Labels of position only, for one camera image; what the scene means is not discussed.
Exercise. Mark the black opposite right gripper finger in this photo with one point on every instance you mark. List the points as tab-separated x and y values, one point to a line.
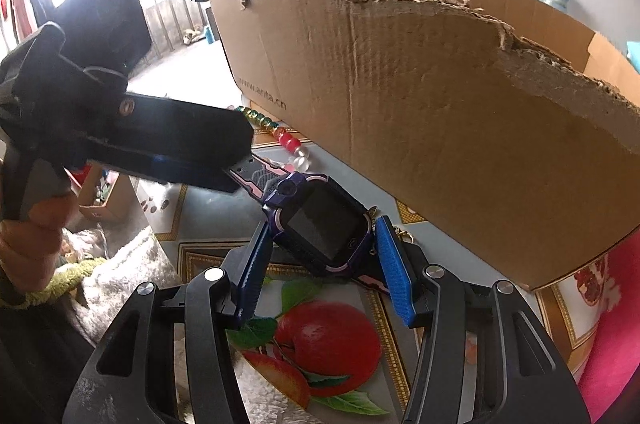
172	142

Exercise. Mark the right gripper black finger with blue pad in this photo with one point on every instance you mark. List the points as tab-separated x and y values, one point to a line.
520	374
130	377

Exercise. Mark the purple kids smartwatch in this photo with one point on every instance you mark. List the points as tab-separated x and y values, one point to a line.
314	219

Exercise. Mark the green knit sleeve forearm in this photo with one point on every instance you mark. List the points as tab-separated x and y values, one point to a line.
65	279

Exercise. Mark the person's left hand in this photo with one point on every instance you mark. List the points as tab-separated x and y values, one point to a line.
30	249

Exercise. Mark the small cardboard box on floor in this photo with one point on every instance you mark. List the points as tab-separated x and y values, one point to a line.
105	195

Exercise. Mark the white fluffy towel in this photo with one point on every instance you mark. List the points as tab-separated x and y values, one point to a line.
101	295

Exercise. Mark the pink red floral blanket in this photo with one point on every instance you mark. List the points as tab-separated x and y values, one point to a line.
614	358

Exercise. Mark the brown cardboard box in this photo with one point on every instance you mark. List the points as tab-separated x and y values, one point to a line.
507	124

